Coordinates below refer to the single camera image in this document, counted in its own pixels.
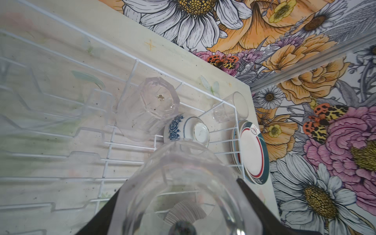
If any white blue floral bowl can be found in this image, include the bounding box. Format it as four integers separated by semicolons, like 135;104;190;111
163;113;210;147

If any clear glass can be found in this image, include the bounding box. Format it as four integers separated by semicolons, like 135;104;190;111
116;77;180;142
212;92;249;123
108;141;263;235

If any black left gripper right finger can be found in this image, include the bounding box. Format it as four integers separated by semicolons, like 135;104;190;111
237;178;289;235

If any plate green red band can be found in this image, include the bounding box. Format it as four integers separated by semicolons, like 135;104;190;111
238;119;269;185

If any white plate teal rim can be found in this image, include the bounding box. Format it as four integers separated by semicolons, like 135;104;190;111
231;129;239;165

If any striped brown white bowl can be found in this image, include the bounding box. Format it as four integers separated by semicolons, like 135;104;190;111
164;200;207;225

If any white wire dish rack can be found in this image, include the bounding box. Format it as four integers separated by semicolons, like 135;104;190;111
1;1;247;235

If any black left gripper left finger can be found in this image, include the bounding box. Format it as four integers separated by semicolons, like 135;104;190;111
76;192;119;235

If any right aluminium corner post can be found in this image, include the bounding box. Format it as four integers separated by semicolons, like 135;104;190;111
250;28;376;94

